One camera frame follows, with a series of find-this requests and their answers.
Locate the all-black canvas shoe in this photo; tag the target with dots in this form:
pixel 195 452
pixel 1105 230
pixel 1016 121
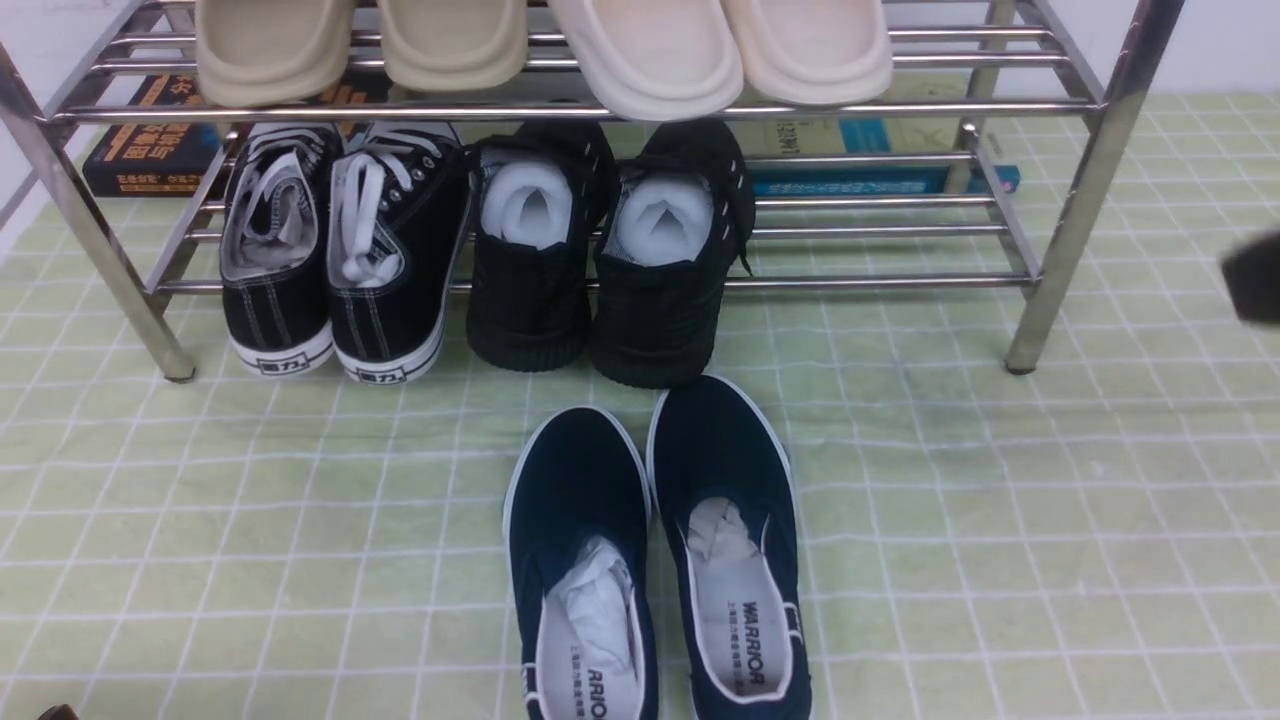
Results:
pixel 684 213
pixel 540 194

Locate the beige slipper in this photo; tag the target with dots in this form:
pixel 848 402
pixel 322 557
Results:
pixel 447 46
pixel 256 53

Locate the black lace-up sneaker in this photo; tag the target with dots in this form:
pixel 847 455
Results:
pixel 400 212
pixel 272 253

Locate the silver metal shoe rack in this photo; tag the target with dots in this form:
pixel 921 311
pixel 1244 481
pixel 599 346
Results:
pixel 1021 61

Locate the cream slipper far right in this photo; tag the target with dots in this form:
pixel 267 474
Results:
pixel 813 53

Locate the green checked tablecloth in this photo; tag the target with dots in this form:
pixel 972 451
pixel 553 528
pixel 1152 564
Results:
pixel 1095 539

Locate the black lace-up sneaker right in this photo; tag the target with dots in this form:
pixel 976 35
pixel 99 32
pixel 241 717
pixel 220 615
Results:
pixel 400 212

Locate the black lace-up sneaker left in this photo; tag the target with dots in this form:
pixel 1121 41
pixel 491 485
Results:
pixel 272 253

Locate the blue book behind rack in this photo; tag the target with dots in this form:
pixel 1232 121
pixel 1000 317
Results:
pixel 870 180

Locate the black and orange book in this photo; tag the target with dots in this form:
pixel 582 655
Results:
pixel 171 159

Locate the navy slip-on shoe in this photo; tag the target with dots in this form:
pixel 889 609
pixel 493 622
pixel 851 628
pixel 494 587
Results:
pixel 726 496
pixel 576 522

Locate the all-black canvas shoe right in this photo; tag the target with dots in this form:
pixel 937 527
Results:
pixel 684 213

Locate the all-black canvas shoe left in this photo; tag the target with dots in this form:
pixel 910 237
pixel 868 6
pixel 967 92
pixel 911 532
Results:
pixel 540 194

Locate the dark object bottom left corner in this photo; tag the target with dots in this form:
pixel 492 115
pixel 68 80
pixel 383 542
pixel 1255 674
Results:
pixel 59 712

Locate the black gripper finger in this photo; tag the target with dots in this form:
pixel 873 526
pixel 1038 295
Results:
pixel 1251 276

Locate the cream slipper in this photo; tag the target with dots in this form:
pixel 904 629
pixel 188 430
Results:
pixel 813 53
pixel 654 60

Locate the beige slipper far left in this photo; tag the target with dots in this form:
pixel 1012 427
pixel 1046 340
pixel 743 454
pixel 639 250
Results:
pixel 256 53

